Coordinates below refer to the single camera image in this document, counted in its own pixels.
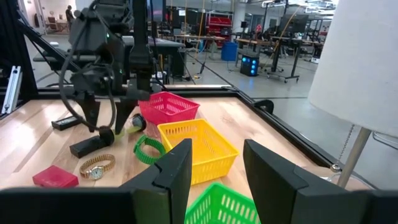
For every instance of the black computer blue lights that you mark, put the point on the black computer blue lights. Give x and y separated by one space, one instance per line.
245 67

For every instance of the black screen device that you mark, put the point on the black screen device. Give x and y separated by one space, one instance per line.
65 123

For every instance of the silver aluminium bracket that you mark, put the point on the silver aluminium bracket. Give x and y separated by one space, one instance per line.
12 90

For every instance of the black rectangular block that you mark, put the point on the black rectangular block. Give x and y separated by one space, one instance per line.
87 147

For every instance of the dark workbench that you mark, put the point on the dark workbench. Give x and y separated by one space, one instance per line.
168 43

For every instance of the green wristband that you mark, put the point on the green wristband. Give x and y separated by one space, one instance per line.
150 142

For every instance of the gold metal wristwatch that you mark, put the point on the gold metal wristwatch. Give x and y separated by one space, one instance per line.
96 172

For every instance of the yellow plastic basket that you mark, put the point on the yellow plastic basket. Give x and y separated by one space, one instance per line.
211 155

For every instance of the black monitor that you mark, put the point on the black monitor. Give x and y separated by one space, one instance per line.
295 23

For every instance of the person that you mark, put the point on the person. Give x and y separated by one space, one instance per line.
258 29
69 15

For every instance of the black-legged wooden desk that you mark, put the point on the black-legged wooden desk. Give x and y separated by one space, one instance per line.
280 42

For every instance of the red plastic basket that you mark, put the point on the red plastic basket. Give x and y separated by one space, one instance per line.
174 115

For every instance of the red shelving unit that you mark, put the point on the red shelving unit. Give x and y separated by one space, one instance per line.
219 21

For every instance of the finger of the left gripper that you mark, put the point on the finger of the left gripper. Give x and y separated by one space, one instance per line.
124 115
90 112

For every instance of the small red box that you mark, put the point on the small red box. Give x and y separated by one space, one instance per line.
56 177

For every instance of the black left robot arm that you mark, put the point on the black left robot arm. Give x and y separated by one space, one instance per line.
93 28

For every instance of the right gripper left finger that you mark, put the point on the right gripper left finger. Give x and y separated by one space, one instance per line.
168 174

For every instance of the green plastic basket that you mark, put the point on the green plastic basket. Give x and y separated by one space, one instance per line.
217 205

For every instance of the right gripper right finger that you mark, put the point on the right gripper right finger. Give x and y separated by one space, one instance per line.
270 180

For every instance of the white shade table lamp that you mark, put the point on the white shade table lamp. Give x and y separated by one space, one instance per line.
357 62

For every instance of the blue bin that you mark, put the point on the blue bin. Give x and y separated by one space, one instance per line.
229 51

